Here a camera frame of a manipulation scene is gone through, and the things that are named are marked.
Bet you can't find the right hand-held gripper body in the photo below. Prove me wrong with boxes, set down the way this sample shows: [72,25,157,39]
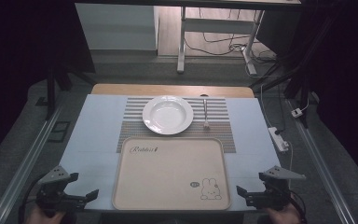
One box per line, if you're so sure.
[245,165,308,213]

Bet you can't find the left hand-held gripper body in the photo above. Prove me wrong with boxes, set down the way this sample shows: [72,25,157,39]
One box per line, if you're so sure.
[35,165,88,216]

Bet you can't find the person's right hand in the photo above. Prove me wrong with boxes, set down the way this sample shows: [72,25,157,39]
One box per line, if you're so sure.
[264,203,303,224]

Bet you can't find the person's left hand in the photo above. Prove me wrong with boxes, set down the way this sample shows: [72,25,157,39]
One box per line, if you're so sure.
[26,205,67,224]

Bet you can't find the light blue table sheet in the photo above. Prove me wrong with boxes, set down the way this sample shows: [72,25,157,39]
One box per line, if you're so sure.
[58,93,282,213]

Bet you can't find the striped woven placemat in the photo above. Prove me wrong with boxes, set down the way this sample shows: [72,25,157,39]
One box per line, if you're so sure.
[116,96,237,154]

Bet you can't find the beige tray with rabbit print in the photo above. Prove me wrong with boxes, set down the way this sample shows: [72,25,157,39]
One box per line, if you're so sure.
[112,136,232,212]

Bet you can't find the silver metal fork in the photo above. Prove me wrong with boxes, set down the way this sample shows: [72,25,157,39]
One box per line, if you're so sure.
[202,98,211,131]

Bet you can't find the black stand legs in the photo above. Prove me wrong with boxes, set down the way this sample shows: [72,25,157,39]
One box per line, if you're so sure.
[249,55,312,129]
[45,60,98,121]

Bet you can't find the white round plate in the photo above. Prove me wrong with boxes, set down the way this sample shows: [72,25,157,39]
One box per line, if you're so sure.
[142,95,195,136]

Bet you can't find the white cabinet panel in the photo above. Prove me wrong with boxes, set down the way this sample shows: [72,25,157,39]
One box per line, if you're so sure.
[75,3,159,51]

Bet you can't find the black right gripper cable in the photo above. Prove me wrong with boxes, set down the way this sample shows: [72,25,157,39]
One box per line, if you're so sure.
[287,189,308,224]

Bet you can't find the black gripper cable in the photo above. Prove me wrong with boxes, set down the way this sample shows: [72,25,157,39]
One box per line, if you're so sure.
[18,178,46,224]
[287,189,308,224]

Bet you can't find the thin white cable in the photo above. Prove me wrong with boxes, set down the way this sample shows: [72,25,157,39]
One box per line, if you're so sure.
[286,141,294,190]

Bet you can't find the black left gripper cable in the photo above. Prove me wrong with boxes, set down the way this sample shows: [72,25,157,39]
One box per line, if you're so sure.
[18,178,46,224]

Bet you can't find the aluminium rail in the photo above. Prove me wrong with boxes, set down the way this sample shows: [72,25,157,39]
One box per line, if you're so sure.
[0,104,67,224]
[286,99,358,224]

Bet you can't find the black floor frame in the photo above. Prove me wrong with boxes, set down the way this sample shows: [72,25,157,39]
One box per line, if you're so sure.
[47,120,72,144]

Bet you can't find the black floor cables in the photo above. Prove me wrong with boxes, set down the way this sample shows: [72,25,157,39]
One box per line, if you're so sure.
[184,8,279,78]

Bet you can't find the white desk frame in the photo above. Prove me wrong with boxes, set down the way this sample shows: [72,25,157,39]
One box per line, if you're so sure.
[176,6,266,76]

